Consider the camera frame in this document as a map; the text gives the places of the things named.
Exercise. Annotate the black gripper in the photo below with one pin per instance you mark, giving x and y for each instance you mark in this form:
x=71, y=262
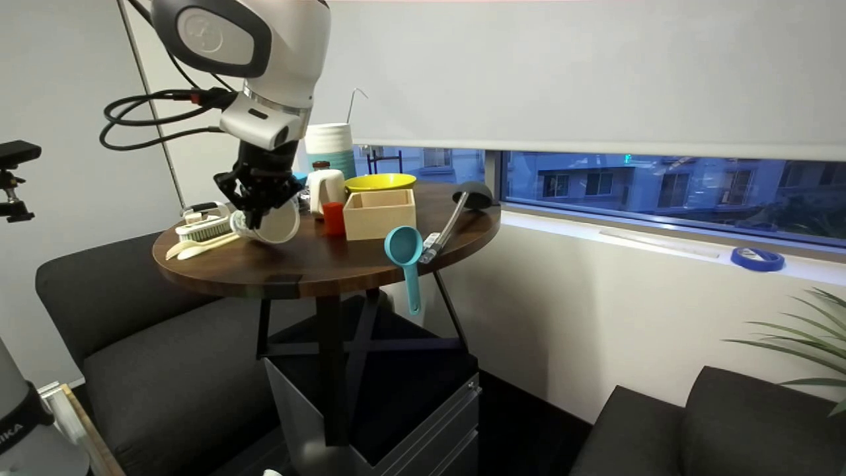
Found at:
x=265, y=164

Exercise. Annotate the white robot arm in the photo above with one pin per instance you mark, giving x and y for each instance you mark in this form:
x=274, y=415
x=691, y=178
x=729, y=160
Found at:
x=254, y=53

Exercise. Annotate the white pitcher mug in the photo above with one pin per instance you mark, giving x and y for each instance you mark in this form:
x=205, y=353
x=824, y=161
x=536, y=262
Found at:
x=326, y=188

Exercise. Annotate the white plastic spork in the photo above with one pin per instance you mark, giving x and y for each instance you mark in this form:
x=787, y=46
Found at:
x=217, y=241

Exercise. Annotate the white dish brush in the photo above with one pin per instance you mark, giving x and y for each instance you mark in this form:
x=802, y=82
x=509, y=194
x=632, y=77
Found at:
x=203, y=223

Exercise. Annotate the round dark wooden table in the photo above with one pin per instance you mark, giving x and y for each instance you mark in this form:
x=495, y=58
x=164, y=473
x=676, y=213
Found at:
x=299, y=260

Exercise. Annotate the white and teal canister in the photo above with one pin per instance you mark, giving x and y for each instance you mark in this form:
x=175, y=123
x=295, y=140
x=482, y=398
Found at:
x=335, y=149

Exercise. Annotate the white plastic spoon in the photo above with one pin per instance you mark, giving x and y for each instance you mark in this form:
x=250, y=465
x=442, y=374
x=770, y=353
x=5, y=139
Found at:
x=180, y=252

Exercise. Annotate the yellow plate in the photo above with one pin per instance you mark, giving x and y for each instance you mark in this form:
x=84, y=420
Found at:
x=381, y=184

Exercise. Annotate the light wooden box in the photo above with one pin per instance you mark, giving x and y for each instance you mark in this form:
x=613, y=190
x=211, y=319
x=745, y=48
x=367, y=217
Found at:
x=380, y=219

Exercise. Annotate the bent metal straw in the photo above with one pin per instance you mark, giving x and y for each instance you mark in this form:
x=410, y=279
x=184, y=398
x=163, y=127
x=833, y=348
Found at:
x=352, y=100

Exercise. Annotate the black headed white utensil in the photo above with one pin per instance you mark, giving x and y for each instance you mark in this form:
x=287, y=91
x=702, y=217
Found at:
x=451, y=226

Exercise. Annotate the dark grey couch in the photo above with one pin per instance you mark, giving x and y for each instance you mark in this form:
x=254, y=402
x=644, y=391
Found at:
x=732, y=431
x=161, y=378

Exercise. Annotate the black metal cabinet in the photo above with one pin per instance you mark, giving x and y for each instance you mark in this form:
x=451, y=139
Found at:
x=413, y=405

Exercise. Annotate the white roller blind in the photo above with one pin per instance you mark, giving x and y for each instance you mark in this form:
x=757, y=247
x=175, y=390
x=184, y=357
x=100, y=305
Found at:
x=573, y=70

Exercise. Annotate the grey black stand base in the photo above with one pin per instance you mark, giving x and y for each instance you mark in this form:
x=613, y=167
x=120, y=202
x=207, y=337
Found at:
x=22, y=423

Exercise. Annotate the glass window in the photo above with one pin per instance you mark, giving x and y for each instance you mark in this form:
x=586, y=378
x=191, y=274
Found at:
x=663, y=188

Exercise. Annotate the blue tape roll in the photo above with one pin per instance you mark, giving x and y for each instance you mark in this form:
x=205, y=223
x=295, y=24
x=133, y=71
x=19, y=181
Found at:
x=757, y=256

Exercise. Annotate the green potted plant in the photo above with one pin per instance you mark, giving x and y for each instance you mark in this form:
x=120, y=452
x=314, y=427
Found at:
x=811, y=344

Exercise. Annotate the black camera on stand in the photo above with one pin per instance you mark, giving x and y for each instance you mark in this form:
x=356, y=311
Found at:
x=14, y=174

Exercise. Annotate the light wooden frame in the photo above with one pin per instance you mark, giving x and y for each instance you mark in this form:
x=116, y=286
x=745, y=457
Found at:
x=84, y=431

